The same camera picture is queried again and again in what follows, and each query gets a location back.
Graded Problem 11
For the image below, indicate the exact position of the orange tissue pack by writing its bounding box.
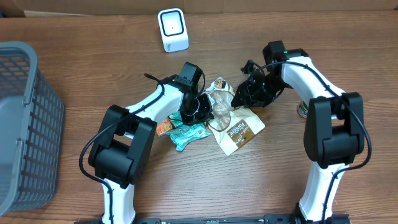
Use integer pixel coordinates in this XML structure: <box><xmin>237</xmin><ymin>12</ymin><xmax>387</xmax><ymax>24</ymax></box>
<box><xmin>156</xmin><ymin>118</ymin><xmax>173</xmax><ymax>137</ymax></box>

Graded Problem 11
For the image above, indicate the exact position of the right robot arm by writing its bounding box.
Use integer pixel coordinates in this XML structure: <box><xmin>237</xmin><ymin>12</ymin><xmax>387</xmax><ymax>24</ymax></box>
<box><xmin>231</xmin><ymin>40</ymin><xmax>371</xmax><ymax>223</ymax></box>

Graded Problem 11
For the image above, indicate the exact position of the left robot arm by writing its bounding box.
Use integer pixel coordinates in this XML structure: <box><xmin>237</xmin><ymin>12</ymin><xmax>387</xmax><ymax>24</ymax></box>
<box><xmin>82</xmin><ymin>62</ymin><xmax>214</xmax><ymax>223</ymax></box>

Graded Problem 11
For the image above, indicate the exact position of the green lid jar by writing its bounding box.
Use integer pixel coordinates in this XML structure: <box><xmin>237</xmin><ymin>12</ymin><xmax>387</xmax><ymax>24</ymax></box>
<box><xmin>297</xmin><ymin>100</ymin><xmax>308</xmax><ymax>118</ymax></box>

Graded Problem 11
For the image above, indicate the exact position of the grey plastic mesh basket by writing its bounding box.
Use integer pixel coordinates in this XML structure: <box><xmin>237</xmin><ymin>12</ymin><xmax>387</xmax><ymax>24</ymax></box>
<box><xmin>1</xmin><ymin>41</ymin><xmax>65</xmax><ymax>215</ymax></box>

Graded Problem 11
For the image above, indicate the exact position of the brown snack pouch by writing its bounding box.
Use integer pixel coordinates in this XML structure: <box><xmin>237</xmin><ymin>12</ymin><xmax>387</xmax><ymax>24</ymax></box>
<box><xmin>205</xmin><ymin>77</ymin><xmax>266</xmax><ymax>156</ymax></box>

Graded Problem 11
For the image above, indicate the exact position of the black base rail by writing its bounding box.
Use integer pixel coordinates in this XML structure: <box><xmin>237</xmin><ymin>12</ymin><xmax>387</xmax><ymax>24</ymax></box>
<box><xmin>74</xmin><ymin>215</ymin><xmax>351</xmax><ymax>224</ymax></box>

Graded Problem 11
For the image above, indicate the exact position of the green tissue pack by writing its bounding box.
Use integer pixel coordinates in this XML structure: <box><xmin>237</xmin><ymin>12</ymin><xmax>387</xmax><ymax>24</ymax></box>
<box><xmin>167</xmin><ymin>111</ymin><xmax>183</xmax><ymax>129</ymax></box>

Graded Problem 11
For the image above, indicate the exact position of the teal snack packet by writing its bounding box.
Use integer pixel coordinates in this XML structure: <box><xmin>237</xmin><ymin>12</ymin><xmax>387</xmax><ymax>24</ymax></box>
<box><xmin>167</xmin><ymin>124</ymin><xmax>210</xmax><ymax>151</ymax></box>

